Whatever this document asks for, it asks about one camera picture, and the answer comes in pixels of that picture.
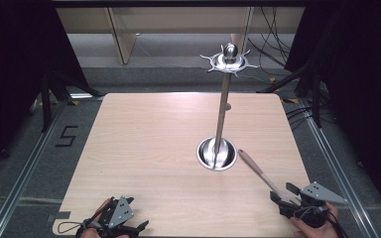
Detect aluminium floor rail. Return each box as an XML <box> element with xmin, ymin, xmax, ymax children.
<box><xmin>298</xmin><ymin>98</ymin><xmax>380</xmax><ymax>238</ymax></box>
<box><xmin>0</xmin><ymin>98</ymin><xmax>67</xmax><ymax>238</ymax></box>

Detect wooden handled kitchen utensil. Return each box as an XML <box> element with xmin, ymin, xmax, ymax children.
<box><xmin>237</xmin><ymin>149</ymin><xmax>300</xmax><ymax>205</ymax></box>

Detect person's left hand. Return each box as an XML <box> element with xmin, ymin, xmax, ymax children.
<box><xmin>76</xmin><ymin>197</ymin><xmax>131</xmax><ymax>238</ymax></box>

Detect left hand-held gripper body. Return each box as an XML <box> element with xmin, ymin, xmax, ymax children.
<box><xmin>96</xmin><ymin>195</ymin><xmax>137</xmax><ymax>238</ymax></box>

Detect dark curtain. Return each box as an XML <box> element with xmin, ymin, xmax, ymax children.
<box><xmin>0</xmin><ymin>0</ymin><xmax>91</xmax><ymax>181</ymax></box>
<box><xmin>284</xmin><ymin>0</ymin><xmax>381</xmax><ymax>214</ymax></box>

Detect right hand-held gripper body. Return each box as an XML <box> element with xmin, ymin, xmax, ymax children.
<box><xmin>278</xmin><ymin>180</ymin><xmax>349</xmax><ymax>229</ymax></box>

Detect black metal stand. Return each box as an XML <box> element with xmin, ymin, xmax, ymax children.
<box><xmin>257</xmin><ymin>60</ymin><xmax>325</xmax><ymax>129</ymax></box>
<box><xmin>39</xmin><ymin>69</ymin><xmax>106</xmax><ymax>134</ymax></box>

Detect bundle of black hanging cables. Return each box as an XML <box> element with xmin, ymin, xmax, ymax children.
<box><xmin>247</xmin><ymin>6</ymin><xmax>294</xmax><ymax>68</ymax></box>

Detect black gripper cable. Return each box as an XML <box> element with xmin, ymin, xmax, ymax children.
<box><xmin>57</xmin><ymin>221</ymin><xmax>88</xmax><ymax>235</ymax></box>
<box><xmin>323</xmin><ymin>206</ymin><xmax>351</xmax><ymax>238</ymax></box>

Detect person's right hand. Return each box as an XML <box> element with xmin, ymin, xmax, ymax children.
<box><xmin>290</xmin><ymin>201</ymin><xmax>340</xmax><ymax>238</ymax></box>

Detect light wooden cabinet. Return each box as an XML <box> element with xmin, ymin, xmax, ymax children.
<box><xmin>55</xmin><ymin>6</ymin><xmax>306</xmax><ymax>65</ymax></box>

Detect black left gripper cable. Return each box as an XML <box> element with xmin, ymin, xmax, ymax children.
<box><xmin>57</xmin><ymin>221</ymin><xmax>88</xmax><ymax>235</ymax></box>

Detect stainless steel utensil rack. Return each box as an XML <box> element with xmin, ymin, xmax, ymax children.
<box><xmin>196</xmin><ymin>43</ymin><xmax>261</xmax><ymax>173</ymax></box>

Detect black floor cables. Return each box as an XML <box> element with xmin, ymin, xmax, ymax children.
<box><xmin>285</xmin><ymin>104</ymin><xmax>316</xmax><ymax>131</ymax></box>

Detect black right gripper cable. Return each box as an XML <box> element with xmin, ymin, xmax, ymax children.
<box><xmin>323</xmin><ymin>206</ymin><xmax>351</xmax><ymax>238</ymax></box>

